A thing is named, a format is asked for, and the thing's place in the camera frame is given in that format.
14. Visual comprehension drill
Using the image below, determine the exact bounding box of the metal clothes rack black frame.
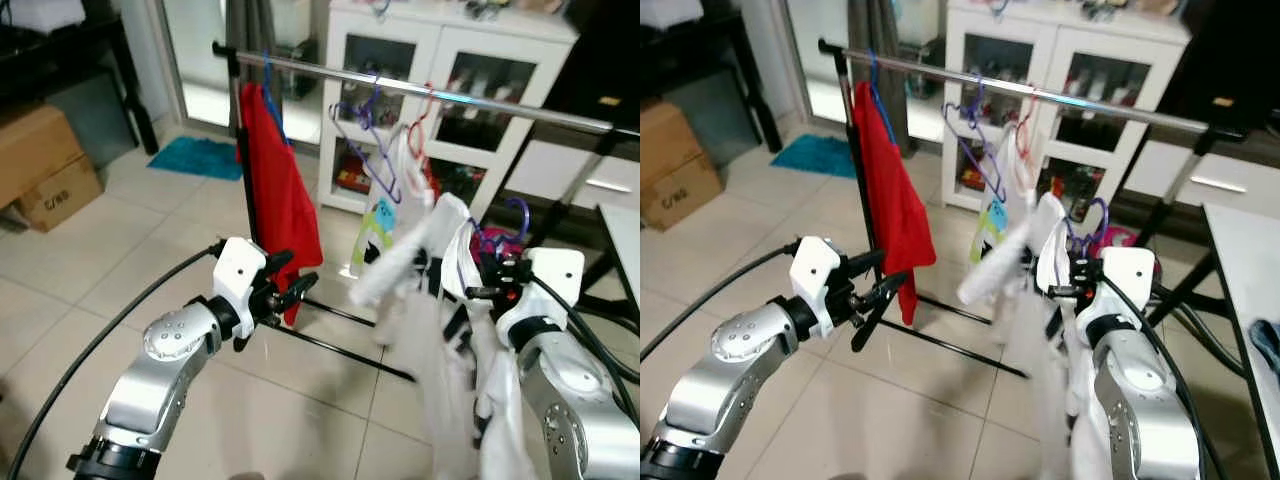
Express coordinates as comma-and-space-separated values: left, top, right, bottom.
818, 38, 1251, 381
212, 40, 640, 383

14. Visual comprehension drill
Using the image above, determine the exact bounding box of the black desk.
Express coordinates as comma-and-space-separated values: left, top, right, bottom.
640, 0, 786, 153
0, 0, 161, 157

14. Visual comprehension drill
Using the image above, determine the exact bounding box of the white-framed glass door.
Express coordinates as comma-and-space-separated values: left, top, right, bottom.
150, 0, 331, 146
770, 0, 951, 141

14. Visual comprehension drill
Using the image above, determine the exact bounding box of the white glass-door cabinet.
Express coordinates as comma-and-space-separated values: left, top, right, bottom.
940, 0, 1193, 216
318, 0, 583, 223

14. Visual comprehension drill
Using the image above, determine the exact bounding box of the red clothes hanger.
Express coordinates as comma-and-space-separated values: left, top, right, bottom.
1013, 85, 1043, 166
405, 83, 443, 176

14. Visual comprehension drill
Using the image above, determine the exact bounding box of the white low drawer unit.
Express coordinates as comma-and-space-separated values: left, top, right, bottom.
505, 138, 640, 213
1120, 138, 1280, 223

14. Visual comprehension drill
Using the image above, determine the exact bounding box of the pink vacuum cleaner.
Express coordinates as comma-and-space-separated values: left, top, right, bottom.
1098, 225, 1161, 276

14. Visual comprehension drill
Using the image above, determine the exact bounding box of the large plain cardboard box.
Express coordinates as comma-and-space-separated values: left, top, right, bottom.
640, 100, 701, 196
0, 103, 86, 208

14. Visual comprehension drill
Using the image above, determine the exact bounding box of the printed cardboard box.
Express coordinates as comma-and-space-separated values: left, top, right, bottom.
645, 152, 725, 233
15, 155, 105, 234

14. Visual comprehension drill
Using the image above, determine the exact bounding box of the large white shirt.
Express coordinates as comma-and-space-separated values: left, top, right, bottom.
350, 193, 541, 480
958, 193, 1106, 480

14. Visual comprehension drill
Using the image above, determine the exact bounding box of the red t-shirt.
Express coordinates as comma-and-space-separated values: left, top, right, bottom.
852, 82, 939, 327
237, 83, 324, 327

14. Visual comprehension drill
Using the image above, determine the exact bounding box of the grey curtain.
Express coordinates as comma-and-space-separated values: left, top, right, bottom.
225, 0, 278, 136
848, 0, 913, 156

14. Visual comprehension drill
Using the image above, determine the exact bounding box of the white table black frame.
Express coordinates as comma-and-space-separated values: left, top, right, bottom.
1203, 203, 1280, 480
597, 203, 640, 323

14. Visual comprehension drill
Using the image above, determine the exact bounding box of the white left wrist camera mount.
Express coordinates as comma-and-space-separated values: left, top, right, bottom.
212, 237, 271, 326
788, 237, 843, 339

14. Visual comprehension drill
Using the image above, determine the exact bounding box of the thin purple clothes hanger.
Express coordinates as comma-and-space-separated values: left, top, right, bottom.
943, 78, 1009, 204
332, 78, 404, 206

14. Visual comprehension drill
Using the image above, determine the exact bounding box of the blue cloth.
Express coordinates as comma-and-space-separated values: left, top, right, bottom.
1247, 318, 1280, 373

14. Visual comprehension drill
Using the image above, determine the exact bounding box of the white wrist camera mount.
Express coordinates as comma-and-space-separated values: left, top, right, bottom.
525, 248, 586, 321
212, 237, 271, 326
1100, 247, 1158, 313
788, 237, 843, 339

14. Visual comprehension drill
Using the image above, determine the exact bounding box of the teal floor mat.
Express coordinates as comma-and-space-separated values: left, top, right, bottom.
769, 133, 858, 180
147, 136, 244, 182

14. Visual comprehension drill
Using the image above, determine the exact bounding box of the black television screen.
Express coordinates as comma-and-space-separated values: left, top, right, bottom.
1160, 0, 1280, 136
545, 0, 640, 136

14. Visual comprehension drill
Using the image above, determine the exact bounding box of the purple plastic clothes hanger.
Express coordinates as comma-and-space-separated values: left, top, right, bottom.
1065, 197, 1113, 256
468, 197, 531, 263

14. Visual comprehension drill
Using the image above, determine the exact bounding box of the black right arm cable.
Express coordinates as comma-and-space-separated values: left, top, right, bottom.
528, 272, 640, 426
1100, 272, 1229, 480

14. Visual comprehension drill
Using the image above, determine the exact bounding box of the blue clothes hanger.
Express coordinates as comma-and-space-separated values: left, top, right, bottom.
260, 52, 289, 146
868, 50, 898, 146

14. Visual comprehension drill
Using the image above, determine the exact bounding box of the white monster print t-shirt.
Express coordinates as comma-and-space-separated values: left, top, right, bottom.
968, 135, 1043, 269
350, 125, 443, 283

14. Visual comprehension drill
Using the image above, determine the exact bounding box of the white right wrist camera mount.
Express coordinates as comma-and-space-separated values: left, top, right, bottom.
525, 248, 586, 321
1100, 247, 1158, 313

